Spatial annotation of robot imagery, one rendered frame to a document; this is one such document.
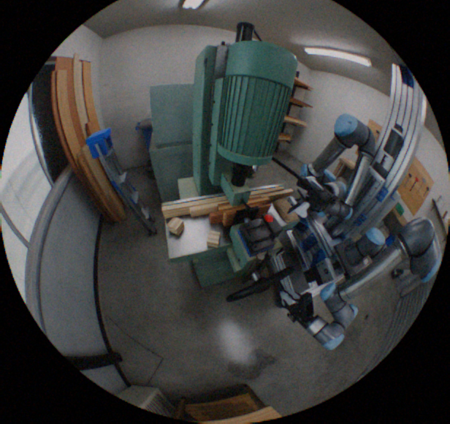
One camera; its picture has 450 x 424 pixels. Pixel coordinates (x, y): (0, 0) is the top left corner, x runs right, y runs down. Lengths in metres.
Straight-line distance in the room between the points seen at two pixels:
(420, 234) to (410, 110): 0.72
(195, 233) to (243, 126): 0.39
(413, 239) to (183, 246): 0.72
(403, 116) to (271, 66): 0.89
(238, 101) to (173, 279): 1.37
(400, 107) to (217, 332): 2.01
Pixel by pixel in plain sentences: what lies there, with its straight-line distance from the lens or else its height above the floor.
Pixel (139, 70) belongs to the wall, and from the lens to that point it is 2.66.
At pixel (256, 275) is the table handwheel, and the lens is 0.54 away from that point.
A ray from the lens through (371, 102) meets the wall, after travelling 3.71.
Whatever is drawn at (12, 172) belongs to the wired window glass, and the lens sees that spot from 1.33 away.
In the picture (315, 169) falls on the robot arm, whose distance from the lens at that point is 0.86.
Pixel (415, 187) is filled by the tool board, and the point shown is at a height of 1.46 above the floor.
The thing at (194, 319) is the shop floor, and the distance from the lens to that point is 1.34.
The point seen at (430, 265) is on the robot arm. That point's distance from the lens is 0.57.
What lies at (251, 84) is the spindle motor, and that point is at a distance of 0.32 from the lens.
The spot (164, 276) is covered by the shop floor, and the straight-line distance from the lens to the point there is 1.42.
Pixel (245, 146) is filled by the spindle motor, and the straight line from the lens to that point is 0.34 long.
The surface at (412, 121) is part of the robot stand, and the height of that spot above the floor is 1.67.
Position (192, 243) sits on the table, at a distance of 0.48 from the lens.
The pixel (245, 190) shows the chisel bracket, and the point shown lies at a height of 1.03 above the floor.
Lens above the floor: 1.33
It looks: 44 degrees down
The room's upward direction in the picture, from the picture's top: 9 degrees clockwise
